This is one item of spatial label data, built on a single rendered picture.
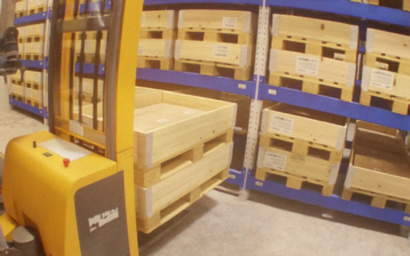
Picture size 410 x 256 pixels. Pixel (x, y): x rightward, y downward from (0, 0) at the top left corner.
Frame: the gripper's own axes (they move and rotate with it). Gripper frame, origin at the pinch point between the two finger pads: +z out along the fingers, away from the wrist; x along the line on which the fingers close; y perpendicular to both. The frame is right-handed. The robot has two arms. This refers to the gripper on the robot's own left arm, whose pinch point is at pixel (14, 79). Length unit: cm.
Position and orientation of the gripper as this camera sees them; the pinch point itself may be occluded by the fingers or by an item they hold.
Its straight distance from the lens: 214.1
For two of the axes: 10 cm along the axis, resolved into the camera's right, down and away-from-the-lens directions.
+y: 8.0, -2.0, -5.6
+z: 2.4, 9.7, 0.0
